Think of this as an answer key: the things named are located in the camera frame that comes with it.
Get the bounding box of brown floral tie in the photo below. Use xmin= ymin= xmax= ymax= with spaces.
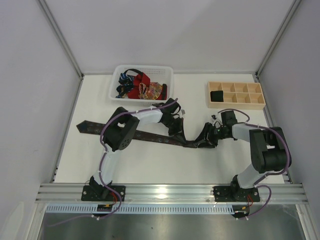
xmin=76 ymin=120 xmax=217 ymax=149

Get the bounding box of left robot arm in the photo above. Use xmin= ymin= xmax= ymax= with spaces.
xmin=89 ymin=98 xmax=180 ymax=201

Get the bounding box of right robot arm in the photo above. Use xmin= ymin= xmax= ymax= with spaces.
xmin=195 ymin=108 xmax=292 ymax=202

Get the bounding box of rolled black tie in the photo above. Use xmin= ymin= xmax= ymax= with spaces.
xmin=210 ymin=90 xmax=224 ymax=103

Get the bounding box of colourful patterned tie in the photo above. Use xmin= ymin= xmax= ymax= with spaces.
xmin=138 ymin=82 xmax=164 ymax=100

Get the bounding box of wooden compartment box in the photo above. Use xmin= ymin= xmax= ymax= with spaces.
xmin=207 ymin=81 xmax=266 ymax=110

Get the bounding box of white plastic basket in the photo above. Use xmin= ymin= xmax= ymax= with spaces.
xmin=108 ymin=65 xmax=174 ymax=106

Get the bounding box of red tie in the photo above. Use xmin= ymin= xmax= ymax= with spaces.
xmin=127 ymin=73 xmax=167 ymax=100

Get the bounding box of blue striped tie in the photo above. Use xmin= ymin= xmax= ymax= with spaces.
xmin=116 ymin=70 xmax=135 ymax=99

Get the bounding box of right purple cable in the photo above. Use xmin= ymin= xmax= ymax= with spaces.
xmin=217 ymin=108 xmax=292 ymax=221

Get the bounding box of purple cable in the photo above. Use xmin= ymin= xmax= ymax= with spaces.
xmin=217 ymin=108 xmax=292 ymax=221
xmin=46 ymin=98 xmax=180 ymax=227

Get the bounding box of white slotted cable duct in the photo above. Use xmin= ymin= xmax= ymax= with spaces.
xmin=46 ymin=203 xmax=235 ymax=215

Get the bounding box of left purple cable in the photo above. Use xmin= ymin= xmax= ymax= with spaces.
xmin=46 ymin=98 xmax=180 ymax=227

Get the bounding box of aluminium mounting rail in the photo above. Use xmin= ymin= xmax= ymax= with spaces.
xmin=35 ymin=183 xmax=308 ymax=204

